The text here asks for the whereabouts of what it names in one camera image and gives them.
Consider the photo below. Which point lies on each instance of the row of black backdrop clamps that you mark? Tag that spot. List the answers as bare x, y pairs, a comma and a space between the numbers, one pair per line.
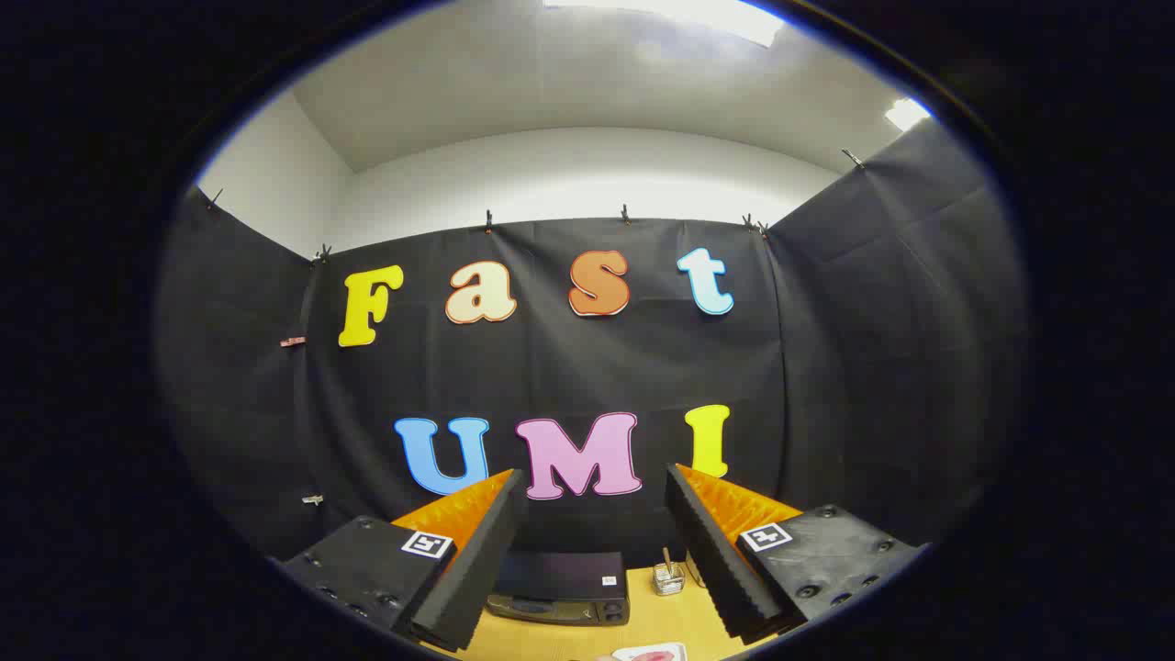
625, 217

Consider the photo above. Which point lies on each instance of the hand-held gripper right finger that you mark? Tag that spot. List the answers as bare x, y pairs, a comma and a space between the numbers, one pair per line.
716, 560

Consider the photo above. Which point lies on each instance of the ceiling light panel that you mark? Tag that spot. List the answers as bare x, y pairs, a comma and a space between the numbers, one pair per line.
907, 114
698, 14

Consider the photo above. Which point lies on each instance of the white square plate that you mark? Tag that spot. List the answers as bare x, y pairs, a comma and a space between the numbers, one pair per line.
681, 650

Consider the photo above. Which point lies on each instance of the pink ham slice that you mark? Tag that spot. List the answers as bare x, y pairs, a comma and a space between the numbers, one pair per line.
652, 655

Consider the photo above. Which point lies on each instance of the ribbed glass stick holder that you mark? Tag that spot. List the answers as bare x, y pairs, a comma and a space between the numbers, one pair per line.
668, 578

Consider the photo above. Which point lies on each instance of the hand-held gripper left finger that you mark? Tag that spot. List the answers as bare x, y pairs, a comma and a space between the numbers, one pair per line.
477, 560

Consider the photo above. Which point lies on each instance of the black toaster oven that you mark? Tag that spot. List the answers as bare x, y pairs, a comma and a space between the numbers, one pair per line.
560, 578

